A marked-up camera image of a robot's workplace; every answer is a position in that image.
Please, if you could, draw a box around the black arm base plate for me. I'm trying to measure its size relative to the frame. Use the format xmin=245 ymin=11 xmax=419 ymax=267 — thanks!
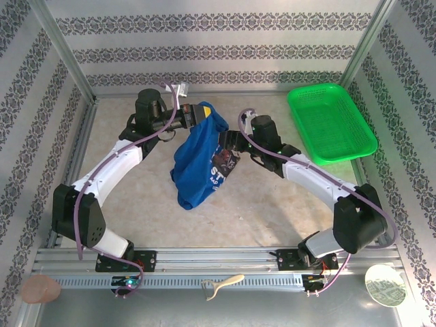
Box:
xmin=275 ymin=248 xmax=340 ymax=273
xmin=95 ymin=250 xmax=157 ymax=273

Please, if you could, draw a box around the cream plastic peeler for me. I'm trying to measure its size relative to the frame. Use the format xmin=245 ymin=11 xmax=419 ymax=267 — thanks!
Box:
xmin=200 ymin=274 xmax=245 ymax=301

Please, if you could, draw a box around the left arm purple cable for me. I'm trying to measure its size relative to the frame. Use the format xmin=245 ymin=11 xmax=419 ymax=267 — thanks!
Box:
xmin=75 ymin=78 xmax=180 ymax=298

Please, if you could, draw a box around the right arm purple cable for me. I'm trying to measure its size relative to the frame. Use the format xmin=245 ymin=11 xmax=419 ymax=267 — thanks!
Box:
xmin=237 ymin=108 xmax=399 ymax=298

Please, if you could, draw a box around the round green patterned disc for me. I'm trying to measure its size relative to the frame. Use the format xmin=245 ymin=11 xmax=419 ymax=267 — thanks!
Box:
xmin=364 ymin=264 xmax=408 ymax=307

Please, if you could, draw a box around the blue printed t-shirt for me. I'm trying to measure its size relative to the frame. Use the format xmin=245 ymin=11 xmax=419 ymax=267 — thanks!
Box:
xmin=170 ymin=101 xmax=242 ymax=211

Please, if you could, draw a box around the aluminium enclosure frame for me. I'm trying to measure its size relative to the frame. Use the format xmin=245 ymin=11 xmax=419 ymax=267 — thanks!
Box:
xmin=15 ymin=0 xmax=423 ymax=327

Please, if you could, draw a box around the aluminium mounting rail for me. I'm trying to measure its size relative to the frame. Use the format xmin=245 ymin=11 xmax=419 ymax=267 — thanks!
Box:
xmin=32 ymin=247 xmax=401 ymax=275

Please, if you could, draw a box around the green perforated plastic basket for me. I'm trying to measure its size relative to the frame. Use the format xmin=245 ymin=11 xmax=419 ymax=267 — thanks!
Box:
xmin=287 ymin=82 xmax=379 ymax=167

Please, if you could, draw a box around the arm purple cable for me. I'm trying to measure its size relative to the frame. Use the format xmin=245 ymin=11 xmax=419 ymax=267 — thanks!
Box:
xmin=75 ymin=78 xmax=180 ymax=298
xmin=237 ymin=108 xmax=399 ymax=298

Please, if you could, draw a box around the small circuit board green light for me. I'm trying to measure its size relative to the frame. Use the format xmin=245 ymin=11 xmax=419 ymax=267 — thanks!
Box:
xmin=111 ymin=276 xmax=141 ymax=287
xmin=302 ymin=274 xmax=330 ymax=285

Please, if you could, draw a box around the round pink disc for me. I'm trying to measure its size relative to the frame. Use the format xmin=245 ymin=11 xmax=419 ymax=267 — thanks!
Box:
xmin=22 ymin=275 xmax=62 ymax=303

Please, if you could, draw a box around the grey slotted cable duct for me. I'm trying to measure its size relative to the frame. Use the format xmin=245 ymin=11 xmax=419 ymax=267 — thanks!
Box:
xmin=54 ymin=273 xmax=305 ymax=291

